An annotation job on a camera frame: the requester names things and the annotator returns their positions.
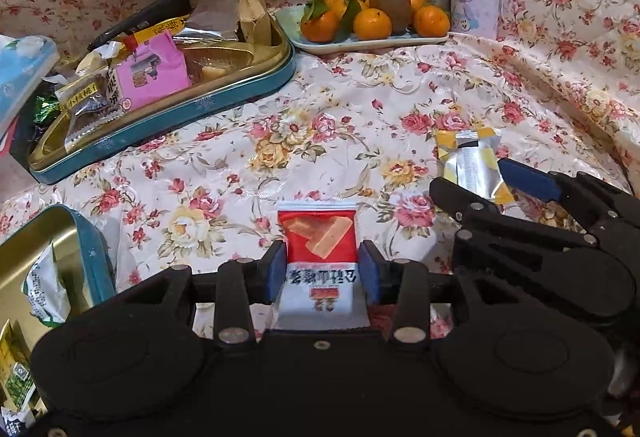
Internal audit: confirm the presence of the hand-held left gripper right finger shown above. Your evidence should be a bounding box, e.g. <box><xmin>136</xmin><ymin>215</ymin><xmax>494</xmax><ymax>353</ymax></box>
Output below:
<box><xmin>358</xmin><ymin>239</ymin><xmax>531</xmax><ymax>345</ymax></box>

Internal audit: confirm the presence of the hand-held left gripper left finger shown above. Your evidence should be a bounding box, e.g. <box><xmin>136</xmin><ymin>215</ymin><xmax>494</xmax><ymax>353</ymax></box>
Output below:
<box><xmin>117</xmin><ymin>239</ymin><xmax>289</xmax><ymax>347</ymax></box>

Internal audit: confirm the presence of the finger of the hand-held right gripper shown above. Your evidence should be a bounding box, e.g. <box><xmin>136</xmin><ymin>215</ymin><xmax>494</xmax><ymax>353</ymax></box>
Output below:
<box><xmin>496</xmin><ymin>158</ymin><xmax>640</xmax><ymax>248</ymax></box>
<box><xmin>429</xmin><ymin>176</ymin><xmax>601</xmax><ymax>252</ymax></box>

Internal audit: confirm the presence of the silver yellow snack packet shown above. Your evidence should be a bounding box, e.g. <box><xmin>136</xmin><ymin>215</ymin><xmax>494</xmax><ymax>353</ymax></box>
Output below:
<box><xmin>433</xmin><ymin>126</ymin><xmax>516</xmax><ymax>206</ymax></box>

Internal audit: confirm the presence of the red white snack packet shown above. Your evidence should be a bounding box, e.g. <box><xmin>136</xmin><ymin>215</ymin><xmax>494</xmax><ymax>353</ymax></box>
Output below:
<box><xmin>276</xmin><ymin>200</ymin><xmax>371</xmax><ymax>331</ymax></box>

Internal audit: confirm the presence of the teal gold tin tray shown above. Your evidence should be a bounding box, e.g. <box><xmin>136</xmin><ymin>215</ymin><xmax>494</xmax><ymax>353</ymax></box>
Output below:
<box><xmin>0</xmin><ymin>204</ymin><xmax>119</xmax><ymax>437</ymax></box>

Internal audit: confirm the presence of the white green snack packet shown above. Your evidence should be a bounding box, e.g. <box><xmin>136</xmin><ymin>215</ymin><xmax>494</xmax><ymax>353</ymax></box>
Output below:
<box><xmin>22</xmin><ymin>241</ymin><xmax>71</xmax><ymax>328</ymax></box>

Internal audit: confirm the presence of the yellow green snack packet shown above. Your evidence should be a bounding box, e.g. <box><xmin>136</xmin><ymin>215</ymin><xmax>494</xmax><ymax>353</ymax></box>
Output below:
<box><xmin>0</xmin><ymin>320</ymin><xmax>41</xmax><ymax>413</ymax></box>

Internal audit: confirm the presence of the dark blue white snack packet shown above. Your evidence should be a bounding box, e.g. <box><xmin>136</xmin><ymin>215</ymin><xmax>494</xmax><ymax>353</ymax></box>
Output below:
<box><xmin>0</xmin><ymin>406</ymin><xmax>36</xmax><ymax>436</ymax></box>

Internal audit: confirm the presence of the teal tin tray with snacks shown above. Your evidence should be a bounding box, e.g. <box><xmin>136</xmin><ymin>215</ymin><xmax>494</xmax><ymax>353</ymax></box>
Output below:
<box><xmin>27</xmin><ymin>32</ymin><xmax>296</xmax><ymax>186</ymax></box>

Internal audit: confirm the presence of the floral printed cloth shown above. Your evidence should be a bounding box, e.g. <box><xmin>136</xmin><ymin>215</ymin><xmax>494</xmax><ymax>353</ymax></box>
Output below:
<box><xmin>0</xmin><ymin>0</ymin><xmax>640</xmax><ymax>437</ymax></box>

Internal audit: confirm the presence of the pale green plate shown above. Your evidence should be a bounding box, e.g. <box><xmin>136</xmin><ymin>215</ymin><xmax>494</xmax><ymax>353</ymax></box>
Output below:
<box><xmin>274</xmin><ymin>4</ymin><xmax>451</xmax><ymax>56</ymax></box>

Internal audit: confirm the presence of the pile of tangerines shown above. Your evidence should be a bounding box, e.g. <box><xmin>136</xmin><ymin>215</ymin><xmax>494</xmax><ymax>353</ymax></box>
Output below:
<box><xmin>299</xmin><ymin>0</ymin><xmax>451</xmax><ymax>43</ymax></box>

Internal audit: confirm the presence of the brown kiwi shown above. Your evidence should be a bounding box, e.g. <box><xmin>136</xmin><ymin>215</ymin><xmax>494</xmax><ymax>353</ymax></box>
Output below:
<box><xmin>368</xmin><ymin>0</ymin><xmax>414</xmax><ymax>36</ymax></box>

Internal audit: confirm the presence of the pink snack packet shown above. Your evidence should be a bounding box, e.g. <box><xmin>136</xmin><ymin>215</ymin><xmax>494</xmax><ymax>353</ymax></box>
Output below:
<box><xmin>117</xmin><ymin>30</ymin><xmax>193</xmax><ymax>111</ymax></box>

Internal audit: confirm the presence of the clear packet with dark snack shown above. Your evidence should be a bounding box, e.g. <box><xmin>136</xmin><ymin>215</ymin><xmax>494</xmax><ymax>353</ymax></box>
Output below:
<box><xmin>54</xmin><ymin>66</ymin><xmax>126</xmax><ymax>153</ymax></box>

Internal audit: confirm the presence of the gold paper packet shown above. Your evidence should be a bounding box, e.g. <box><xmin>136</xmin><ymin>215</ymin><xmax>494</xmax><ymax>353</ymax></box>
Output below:
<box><xmin>237</xmin><ymin>0</ymin><xmax>275</xmax><ymax>46</ymax></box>

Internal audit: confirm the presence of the brown clear snack packet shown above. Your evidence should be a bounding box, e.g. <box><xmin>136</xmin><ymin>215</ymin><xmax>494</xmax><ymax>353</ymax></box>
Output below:
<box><xmin>192</xmin><ymin>0</ymin><xmax>241</xmax><ymax>41</ymax></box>

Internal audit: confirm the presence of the yellow orange snack packet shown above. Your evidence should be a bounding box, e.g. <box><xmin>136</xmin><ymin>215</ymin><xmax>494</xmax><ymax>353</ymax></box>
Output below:
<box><xmin>122</xmin><ymin>14</ymin><xmax>194</xmax><ymax>51</ymax></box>

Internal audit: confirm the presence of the green foil candy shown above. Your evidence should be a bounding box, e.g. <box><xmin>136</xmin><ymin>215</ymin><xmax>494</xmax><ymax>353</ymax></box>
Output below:
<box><xmin>33</xmin><ymin>94</ymin><xmax>64</xmax><ymax>126</ymax></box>

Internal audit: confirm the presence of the long black packet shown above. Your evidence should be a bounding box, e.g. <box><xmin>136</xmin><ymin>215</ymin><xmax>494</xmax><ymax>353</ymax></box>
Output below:
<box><xmin>87</xmin><ymin>0</ymin><xmax>194</xmax><ymax>52</ymax></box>

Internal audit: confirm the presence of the blue tissue pack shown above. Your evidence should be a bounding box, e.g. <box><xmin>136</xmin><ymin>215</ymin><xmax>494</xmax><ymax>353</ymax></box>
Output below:
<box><xmin>0</xmin><ymin>34</ymin><xmax>60</xmax><ymax>138</ymax></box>

